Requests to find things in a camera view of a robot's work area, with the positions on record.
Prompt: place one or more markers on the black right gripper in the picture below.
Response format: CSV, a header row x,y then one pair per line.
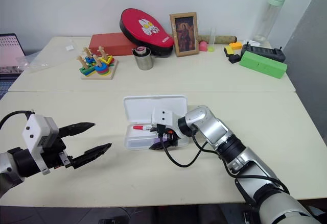
x,y
166,133

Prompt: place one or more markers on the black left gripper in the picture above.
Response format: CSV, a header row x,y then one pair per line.
x,y
52,152

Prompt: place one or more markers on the purple marker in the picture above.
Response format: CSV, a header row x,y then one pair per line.
x,y
156,139

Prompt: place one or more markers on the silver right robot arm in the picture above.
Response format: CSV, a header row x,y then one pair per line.
x,y
240,155

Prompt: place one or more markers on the red marker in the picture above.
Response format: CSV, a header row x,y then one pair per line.
x,y
140,127

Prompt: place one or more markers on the white plastic pencil case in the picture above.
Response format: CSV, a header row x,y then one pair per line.
x,y
143,109

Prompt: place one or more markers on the wooden shape stacking toy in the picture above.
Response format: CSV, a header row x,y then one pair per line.
x,y
98,67

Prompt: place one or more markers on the metal cup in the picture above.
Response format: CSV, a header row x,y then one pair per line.
x,y
145,62

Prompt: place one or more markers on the clear plastic bag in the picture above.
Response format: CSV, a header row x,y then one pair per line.
x,y
48,55

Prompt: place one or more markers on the blue patterned mat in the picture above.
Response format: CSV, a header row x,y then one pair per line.
x,y
5,85

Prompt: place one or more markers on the red rectangular box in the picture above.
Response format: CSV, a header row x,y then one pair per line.
x,y
107,44

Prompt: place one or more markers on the small pink cup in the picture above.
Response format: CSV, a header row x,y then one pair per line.
x,y
203,46

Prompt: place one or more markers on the small black block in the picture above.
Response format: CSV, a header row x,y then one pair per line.
x,y
234,59

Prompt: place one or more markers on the clear tube with green base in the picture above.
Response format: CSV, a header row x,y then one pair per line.
x,y
212,41

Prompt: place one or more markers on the yellow black block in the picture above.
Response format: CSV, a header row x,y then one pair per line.
x,y
229,50

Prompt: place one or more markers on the laptop computer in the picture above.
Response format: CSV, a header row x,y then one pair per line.
x,y
9,51

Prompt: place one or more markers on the red black boxing pad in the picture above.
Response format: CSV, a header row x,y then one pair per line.
x,y
143,27

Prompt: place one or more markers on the rolled camouflage cylinder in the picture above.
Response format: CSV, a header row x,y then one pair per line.
x,y
224,39

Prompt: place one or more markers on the orange block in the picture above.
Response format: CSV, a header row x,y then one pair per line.
x,y
235,45

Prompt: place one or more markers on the green foam block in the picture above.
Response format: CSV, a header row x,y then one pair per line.
x,y
263,64

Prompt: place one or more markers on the black remote controller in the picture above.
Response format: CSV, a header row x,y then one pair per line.
x,y
265,52

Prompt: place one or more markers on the clear bottle with green lid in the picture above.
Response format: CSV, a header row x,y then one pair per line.
x,y
269,14

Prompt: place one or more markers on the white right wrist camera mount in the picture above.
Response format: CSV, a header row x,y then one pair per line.
x,y
163,115

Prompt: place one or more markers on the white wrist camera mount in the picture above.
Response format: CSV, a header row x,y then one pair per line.
x,y
34,129
163,115

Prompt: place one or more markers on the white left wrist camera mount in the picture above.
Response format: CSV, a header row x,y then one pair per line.
x,y
34,129

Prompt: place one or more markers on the wooden picture frame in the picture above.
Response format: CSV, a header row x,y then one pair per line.
x,y
184,34

